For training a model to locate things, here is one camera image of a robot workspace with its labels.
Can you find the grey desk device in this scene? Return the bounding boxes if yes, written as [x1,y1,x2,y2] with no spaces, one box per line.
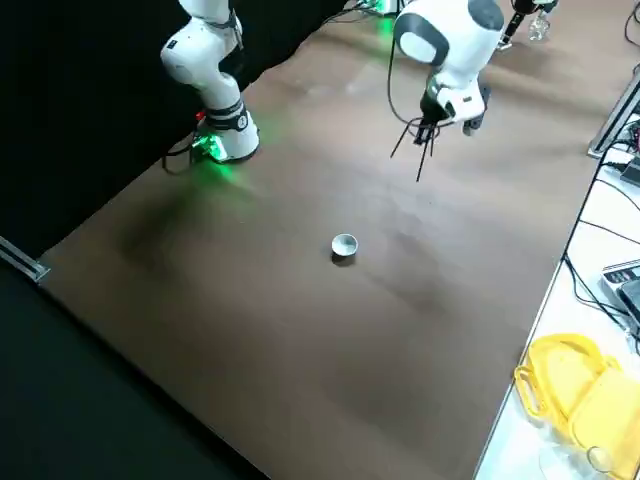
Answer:
[601,258,640,337]

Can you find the yellow plastic container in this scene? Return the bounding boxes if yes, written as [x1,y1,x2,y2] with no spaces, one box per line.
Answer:
[513,333,640,480]

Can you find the clear glass cup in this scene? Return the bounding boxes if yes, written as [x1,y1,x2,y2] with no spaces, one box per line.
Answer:
[538,439,620,480]

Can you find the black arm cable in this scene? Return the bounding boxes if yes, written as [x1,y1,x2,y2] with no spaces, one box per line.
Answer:
[387,27,426,126]

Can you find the black desk cable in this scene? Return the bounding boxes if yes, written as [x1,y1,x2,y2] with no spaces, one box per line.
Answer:
[562,144,640,331]

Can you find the black metal tripod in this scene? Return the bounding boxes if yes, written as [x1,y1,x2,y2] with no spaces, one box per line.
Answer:
[389,115,442,184]

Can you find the aluminium frame post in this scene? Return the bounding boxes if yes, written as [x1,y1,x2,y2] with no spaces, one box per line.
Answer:
[587,67,640,160]
[0,234,52,285]

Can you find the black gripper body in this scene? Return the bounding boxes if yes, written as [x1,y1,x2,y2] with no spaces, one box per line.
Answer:
[418,82,449,125]

